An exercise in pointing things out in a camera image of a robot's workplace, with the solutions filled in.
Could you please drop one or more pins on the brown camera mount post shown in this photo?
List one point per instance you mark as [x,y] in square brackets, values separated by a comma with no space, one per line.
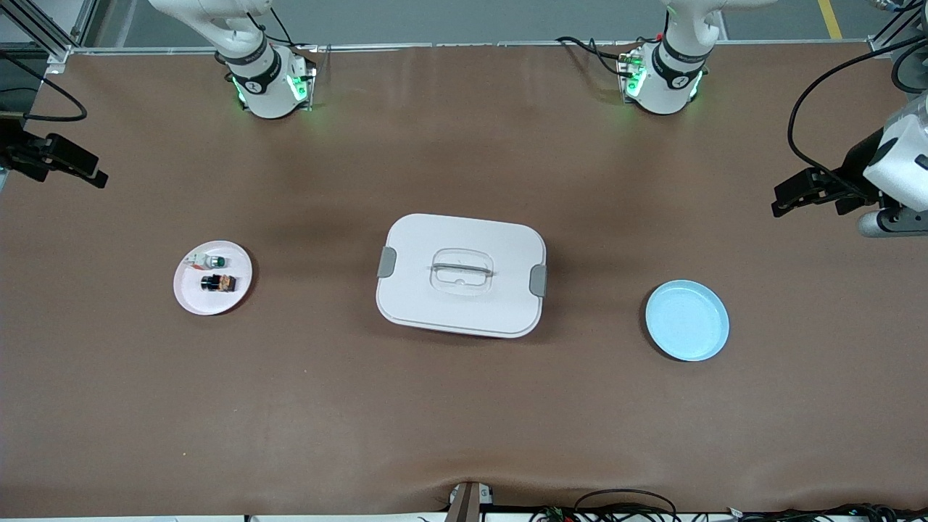
[464,504]

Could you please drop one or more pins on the white lidded storage box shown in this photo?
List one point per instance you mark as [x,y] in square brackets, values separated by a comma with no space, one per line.
[464,308]

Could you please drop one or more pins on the light blue round plate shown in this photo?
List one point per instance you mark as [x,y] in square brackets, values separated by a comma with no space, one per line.
[685,322]

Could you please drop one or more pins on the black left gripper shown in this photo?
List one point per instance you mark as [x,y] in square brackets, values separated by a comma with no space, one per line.
[860,161]

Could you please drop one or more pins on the green and white switch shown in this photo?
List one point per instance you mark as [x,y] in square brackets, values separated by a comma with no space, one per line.
[214,261]

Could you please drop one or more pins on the pink round plate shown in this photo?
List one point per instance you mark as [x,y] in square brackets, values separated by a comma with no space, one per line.
[203,301]

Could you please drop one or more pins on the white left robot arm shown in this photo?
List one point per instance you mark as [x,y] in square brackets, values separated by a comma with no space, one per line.
[663,83]

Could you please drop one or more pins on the aluminium frame profile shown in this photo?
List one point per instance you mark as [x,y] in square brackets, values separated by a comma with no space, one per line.
[61,52]
[881,45]

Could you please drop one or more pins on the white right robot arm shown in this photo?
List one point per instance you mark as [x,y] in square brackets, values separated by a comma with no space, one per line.
[264,90]

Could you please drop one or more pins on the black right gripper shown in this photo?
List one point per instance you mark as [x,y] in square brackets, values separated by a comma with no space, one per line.
[16,155]

